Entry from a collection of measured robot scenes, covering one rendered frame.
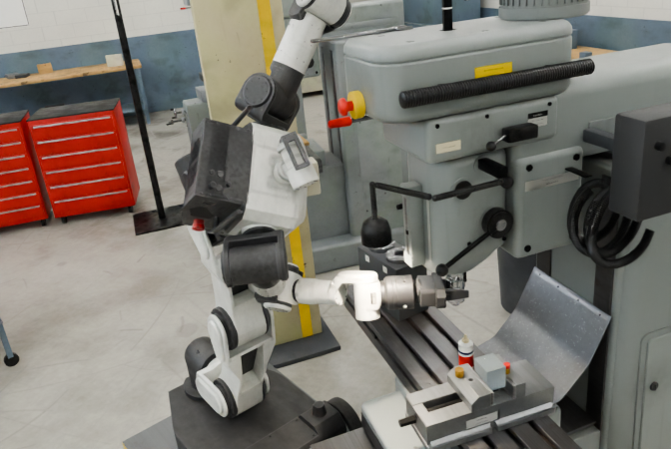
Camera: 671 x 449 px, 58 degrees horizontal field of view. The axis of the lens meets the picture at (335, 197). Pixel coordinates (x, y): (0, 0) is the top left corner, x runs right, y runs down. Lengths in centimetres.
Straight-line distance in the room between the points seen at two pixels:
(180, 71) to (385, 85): 919
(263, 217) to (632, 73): 93
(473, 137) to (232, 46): 185
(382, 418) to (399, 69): 101
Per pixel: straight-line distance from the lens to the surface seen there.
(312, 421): 221
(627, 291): 174
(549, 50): 141
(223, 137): 149
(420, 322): 199
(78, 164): 594
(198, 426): 236
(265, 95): 154
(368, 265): 203
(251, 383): 218
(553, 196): 153
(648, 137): 130
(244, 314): 193
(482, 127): 136
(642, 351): 185
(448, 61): 128
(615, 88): 158
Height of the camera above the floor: 206
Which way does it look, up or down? 22 degrees down
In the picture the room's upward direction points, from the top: 6 degrees counter-clockwise
